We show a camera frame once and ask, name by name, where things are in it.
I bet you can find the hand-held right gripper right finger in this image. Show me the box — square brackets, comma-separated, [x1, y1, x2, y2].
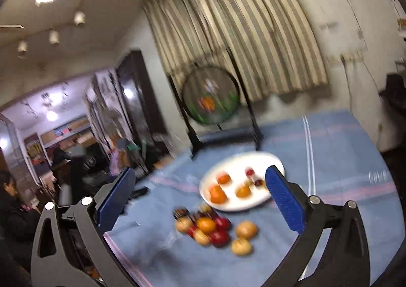
[263, 165, 372, 287]

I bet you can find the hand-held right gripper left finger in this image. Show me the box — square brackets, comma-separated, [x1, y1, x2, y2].
[31, 167, 140, 287]

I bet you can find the spotted tan plum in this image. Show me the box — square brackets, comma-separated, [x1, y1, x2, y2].
[235, 220, 258, 241]

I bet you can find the white plate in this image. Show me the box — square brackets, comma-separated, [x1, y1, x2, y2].
[199, 151, 285, 212]

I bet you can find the pale yellow plum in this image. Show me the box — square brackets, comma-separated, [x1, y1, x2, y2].
[231, 238, 253, 256]
[175, 217, 193, 233]

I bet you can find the large orange tangerine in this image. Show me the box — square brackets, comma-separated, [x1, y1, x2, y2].
[209, 185, 228, 204]

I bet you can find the yellow-green tangerine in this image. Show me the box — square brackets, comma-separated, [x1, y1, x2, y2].
[193, 230, 211, 246]

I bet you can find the lilac cloth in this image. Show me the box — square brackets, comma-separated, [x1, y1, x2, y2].
[109, 148, 129, 176]

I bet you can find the blue striped tablecloth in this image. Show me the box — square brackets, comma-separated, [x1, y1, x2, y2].
[101, 110, 406, 287]

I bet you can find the standing fan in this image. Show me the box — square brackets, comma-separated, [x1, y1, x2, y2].
[101, 109, 125, 136]

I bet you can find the round goldfish table screen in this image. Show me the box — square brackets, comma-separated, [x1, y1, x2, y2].
[168, 48, 264, 159]

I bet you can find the black hat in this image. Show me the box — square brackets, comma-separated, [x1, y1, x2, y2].
[379, 74, 406, 110]

